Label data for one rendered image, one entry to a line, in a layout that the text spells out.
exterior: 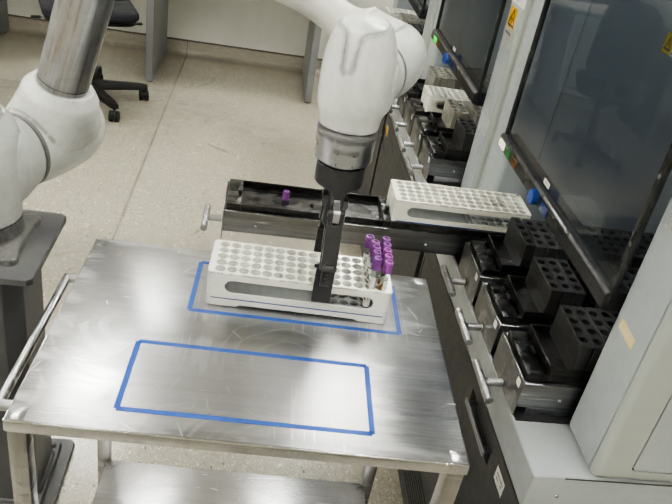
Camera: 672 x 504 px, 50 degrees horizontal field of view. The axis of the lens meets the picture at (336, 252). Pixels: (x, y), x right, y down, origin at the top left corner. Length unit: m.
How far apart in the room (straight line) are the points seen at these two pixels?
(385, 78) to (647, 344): 0.51
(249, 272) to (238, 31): 3.97
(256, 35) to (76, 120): 3.58
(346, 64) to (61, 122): 0.70
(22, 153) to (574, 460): 1.10
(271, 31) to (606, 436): 4.21
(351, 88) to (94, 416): 0.55
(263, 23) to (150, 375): 4.13
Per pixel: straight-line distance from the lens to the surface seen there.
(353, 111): 1.01
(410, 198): 1.53
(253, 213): 1.48
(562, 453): 1.22
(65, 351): 1.09
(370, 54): 0.99
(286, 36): 5.04
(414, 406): 1.06
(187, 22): 5.06
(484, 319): 1.38
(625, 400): 1.11
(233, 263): 1.18
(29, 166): 1.49
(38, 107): 1.53
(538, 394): 1.22
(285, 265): 1.18
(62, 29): 1.47
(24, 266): 1.49
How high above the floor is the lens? 1.52
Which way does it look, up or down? 31 degrees down
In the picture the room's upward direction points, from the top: 11 degrees clockwise
